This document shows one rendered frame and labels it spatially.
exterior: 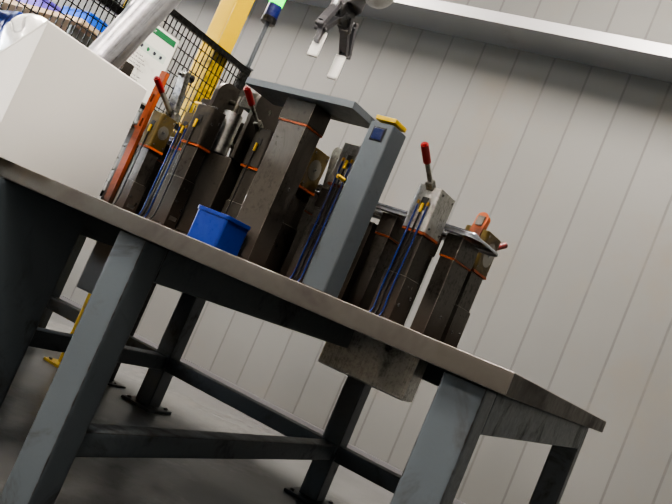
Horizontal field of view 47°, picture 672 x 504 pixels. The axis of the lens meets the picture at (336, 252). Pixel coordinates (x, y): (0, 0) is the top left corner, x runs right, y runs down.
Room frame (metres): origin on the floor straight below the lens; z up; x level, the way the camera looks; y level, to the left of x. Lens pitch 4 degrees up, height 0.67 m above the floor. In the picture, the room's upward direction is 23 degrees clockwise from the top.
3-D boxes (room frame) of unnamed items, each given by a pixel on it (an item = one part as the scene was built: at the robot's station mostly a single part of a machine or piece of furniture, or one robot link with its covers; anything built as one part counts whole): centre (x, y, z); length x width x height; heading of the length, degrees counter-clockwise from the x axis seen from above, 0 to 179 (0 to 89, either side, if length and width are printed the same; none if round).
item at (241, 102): (2.32, 0.41, 0.94); 0.18 x 0.13 x 0.49; 56
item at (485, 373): (2.52, 0.44, 0.68); 2.56 x 1.61 x 0.04; 63
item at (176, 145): (2.43, 0.57, 0.88); 0.11 x 0.07 x 0.37; 146
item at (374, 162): (1.88, 0.00, 0.92); 0.08 x 0.08 x 0.44; 56
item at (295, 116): (2.03, 0.21, 0.92); 0.10 x 0.08 x 0.45; 56
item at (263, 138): (2.24, 0.31, 0.89); 0.12 x 0.07 x 0.38; 146
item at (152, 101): (2.62, 0.77, 0.95); 0.03 x 0.01 x 0.50; 56
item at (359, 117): (2.03, 0.21, 1.16); 0.37 x 0.14 x 0.02; 56
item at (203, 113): (2.25, 0.51, 0.89); 0.09 x 0.08 x 0.38; 146
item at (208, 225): (1.95, 0.29, 0.75); 0.11 x 0.10 x 0.09; 56
